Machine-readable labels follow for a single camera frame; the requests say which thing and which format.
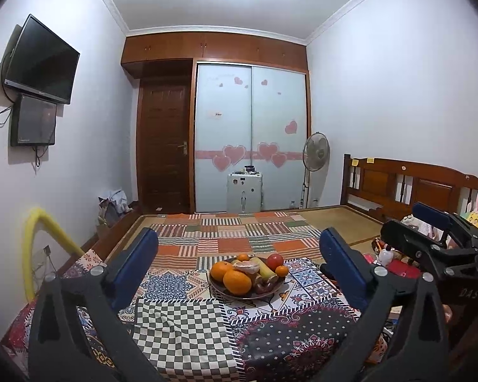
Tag small black wall monitor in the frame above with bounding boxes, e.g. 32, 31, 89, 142
11, 93, 57, 147

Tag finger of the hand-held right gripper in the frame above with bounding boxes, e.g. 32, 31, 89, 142
380, 219, 478, 274
412, 202, 478, 246

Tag striped patchwork blanket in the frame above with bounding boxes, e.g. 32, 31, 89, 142
149, 212, 323, 269

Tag clothes heap on floor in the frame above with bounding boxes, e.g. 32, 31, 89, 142
99, 189, 129, 227

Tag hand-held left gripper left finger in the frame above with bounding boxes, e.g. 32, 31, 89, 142
28, 228, 172, 382

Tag large orange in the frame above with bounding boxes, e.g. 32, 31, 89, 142
222, 269, 253, 297

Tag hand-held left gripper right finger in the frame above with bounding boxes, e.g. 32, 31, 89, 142
319, 227, 451, 382

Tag wooden bed frame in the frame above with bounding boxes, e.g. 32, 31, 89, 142
90, 203, 144, 259

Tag brown wooden door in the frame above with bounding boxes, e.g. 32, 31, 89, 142
137, 80, 192, 213

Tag pink heart stickers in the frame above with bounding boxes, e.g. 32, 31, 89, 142
195, 75, 303, 170

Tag wooden bed headboard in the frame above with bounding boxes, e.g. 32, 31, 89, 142
341, 154, 478, 223

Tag white standing fan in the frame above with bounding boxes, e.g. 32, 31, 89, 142
301, 132, 330, 209

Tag yellow foam tube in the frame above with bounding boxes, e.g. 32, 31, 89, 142
24, 207, 86, 301

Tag medium orange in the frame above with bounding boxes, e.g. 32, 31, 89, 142
210, 260, 234, 284

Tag dark brown oval plate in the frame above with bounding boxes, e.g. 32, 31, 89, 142
208, 255, 287, 301

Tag woven bamboo bed mat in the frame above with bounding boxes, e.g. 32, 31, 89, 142
107, 206, 383, 255

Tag wall-mounted black television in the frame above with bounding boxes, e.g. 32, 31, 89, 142
4, 14, 80, 105

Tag wooden overhead cupboard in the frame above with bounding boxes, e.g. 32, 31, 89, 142
120, 31, 307, 78

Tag yellow bunny plush toy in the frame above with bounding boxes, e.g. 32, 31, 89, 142
464, 197, 478, 231

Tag frosted sliding wardrobe doors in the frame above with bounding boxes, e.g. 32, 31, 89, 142
195, 63, 307, 212

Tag patterned patchwork tablecloth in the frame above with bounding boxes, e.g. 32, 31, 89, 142
2, 249, 407, 382

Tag white small cabinet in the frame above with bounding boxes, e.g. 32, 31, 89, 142
226, 172, 264, 212

